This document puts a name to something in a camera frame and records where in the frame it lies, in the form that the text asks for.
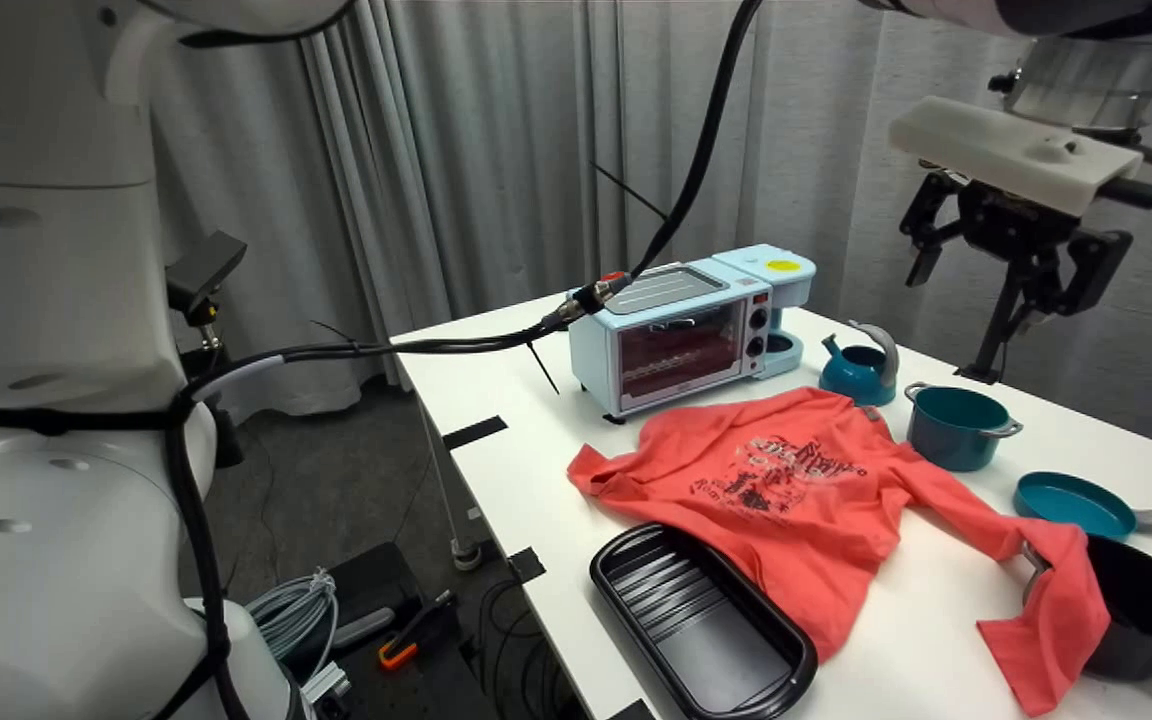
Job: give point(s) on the orange and black clamp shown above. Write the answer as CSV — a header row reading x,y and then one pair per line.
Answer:
x,y
414,635

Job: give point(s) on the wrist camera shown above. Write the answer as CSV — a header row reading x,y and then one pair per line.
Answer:
x,y
1006,145

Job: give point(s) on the toy oven door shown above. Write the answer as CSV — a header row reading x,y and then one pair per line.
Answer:
x,y
681,352

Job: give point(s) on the grey curtain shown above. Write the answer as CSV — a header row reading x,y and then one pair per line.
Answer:
x,y
496,150

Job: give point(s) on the red sweatshirt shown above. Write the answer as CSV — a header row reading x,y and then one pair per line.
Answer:
x,y
806,500

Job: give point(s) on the strip of black tape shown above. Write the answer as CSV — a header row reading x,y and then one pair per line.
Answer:
x,y
632,712
474,432
526,565

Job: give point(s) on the black oven knob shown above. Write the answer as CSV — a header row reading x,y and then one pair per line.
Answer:
x,y
759,318
755,347

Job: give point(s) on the teal toy kettle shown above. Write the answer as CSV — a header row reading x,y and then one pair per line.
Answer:
x,y
856,378

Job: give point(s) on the teal pot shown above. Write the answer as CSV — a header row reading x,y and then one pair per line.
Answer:
x,y
956,435

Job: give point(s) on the black pot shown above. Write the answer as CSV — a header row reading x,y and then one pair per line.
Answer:
x,y
1146,610

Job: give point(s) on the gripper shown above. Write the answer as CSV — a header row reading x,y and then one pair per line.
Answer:
x,y
1011,228

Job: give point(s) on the teal frying pan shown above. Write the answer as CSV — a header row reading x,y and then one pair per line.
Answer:
x,y
1071,503

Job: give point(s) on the black baking tray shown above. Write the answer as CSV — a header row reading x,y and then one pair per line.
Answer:
x,y
706,630

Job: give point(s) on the light blue toy toaster oven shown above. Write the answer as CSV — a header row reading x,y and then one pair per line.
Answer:
x,y
676,340

